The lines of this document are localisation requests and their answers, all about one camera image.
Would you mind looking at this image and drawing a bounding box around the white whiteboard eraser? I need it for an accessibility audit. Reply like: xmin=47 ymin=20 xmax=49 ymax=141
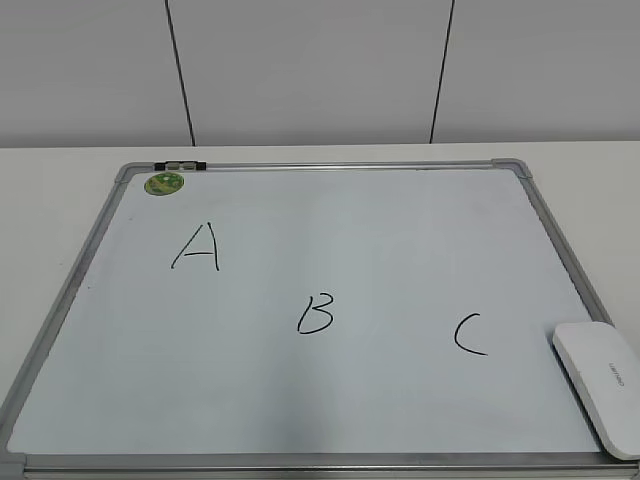
xmin=552 ymin=322 xmax=639 ymax=461

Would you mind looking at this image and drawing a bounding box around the black and silver hanging clip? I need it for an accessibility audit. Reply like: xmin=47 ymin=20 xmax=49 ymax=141
xmin=153 ymin=161 xmax=207 ymax=171

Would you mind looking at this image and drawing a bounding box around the green round sticker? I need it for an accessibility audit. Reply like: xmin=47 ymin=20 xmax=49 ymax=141
xmin=144 ymin=172 xmax=185 ymax=196

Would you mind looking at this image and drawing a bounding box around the white whiteboard with aluminium frame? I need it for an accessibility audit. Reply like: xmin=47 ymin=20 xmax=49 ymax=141
xmin=1 ymin=159 xmax=639 ymax=479

